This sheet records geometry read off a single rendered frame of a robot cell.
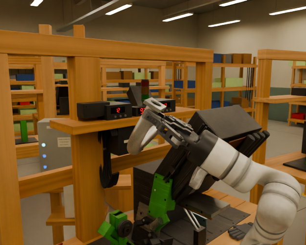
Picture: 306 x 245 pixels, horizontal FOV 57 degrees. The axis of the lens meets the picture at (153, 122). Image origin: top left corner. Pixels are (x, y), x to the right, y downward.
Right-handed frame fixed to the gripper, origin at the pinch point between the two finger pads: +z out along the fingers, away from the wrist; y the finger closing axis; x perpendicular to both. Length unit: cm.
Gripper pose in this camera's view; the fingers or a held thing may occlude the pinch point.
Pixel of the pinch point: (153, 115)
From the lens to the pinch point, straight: 61.7
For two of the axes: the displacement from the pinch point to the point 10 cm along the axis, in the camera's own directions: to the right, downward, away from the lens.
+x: -4.9, 8.2, 2.9
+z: -8.3, -5.4, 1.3
